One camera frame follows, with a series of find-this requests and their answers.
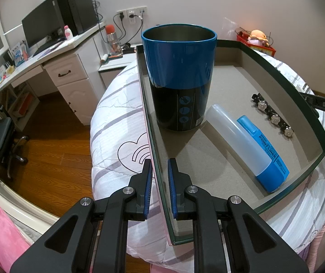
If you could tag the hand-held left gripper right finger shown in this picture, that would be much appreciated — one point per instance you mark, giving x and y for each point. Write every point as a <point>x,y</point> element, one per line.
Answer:
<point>174,187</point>

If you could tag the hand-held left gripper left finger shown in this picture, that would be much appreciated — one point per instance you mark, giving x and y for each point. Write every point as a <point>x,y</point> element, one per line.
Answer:
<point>148,187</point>

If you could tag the black hair clip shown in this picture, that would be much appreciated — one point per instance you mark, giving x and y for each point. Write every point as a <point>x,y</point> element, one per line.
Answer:
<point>273,118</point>

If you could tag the clear tube with blue cap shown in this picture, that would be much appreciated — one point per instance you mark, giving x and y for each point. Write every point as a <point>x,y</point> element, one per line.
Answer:
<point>230,130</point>

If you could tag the pink box with dark rim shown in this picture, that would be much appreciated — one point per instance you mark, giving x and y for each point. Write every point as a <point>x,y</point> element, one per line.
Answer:
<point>230,91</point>

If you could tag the blue and black metal cup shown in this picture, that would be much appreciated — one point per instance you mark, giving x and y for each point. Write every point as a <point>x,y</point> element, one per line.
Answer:
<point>179,62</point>

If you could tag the red tin box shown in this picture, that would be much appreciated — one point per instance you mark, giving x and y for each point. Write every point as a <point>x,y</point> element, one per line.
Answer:
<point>262,50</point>

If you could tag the orange plush toy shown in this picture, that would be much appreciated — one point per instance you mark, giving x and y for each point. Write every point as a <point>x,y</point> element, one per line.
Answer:
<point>257,36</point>

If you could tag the low white bedside cabinet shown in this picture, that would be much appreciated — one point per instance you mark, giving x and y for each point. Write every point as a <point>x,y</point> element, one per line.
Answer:
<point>114,68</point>

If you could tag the white desk with drawers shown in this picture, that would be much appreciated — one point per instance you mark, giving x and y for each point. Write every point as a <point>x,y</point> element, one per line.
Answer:
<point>71,82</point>

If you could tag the white lint roller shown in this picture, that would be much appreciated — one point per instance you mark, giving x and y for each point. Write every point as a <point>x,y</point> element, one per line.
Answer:
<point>104,59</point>

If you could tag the water bottle with red cap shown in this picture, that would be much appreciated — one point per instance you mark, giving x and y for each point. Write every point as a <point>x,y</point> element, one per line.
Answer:
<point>112,39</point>

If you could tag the pink blanket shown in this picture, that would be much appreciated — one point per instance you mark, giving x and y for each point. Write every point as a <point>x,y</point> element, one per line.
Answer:
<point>0,230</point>

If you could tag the black office chair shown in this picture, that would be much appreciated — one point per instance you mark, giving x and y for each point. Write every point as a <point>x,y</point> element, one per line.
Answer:
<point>0,139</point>

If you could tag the black keyboard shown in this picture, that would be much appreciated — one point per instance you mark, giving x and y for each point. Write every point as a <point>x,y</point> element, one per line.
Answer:
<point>47,48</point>

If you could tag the pink lotion bottle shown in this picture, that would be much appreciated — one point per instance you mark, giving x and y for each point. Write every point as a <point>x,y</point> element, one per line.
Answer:
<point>68,32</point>

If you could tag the black computer tower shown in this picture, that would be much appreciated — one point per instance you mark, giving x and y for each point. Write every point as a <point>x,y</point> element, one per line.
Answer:
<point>77,11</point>

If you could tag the black computer monitor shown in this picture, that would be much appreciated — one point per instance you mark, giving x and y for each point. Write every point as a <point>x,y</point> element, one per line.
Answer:
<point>40,22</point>

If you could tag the white wall socket strip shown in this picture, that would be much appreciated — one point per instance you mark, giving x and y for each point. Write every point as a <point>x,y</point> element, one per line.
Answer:
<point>131,12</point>

